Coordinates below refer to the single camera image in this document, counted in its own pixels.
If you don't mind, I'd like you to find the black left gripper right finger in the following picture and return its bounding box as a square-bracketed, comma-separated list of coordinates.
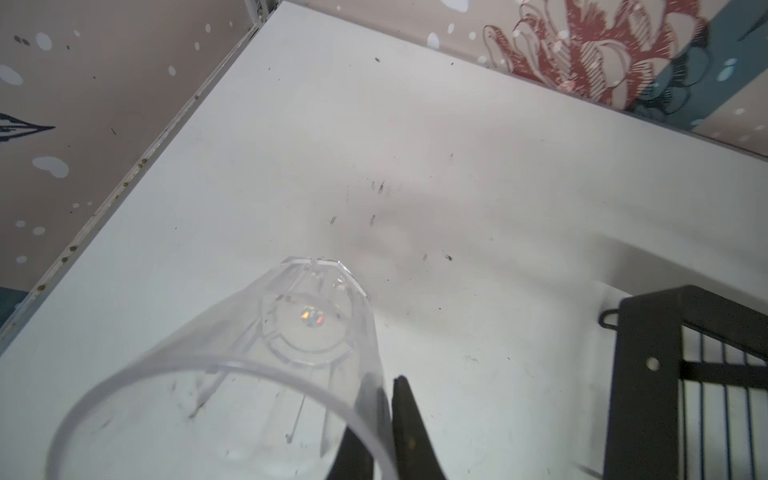
[392, 376, 446, 480]

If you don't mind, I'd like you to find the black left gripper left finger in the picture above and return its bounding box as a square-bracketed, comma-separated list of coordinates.
[326, 387, 390, 480]

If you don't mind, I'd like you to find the clear plastic cup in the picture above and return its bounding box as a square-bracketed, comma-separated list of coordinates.
[45, 257, 397, 479]

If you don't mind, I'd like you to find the black wire dish rack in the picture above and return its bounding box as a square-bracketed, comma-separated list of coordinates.
[572, 286, 767, 479]

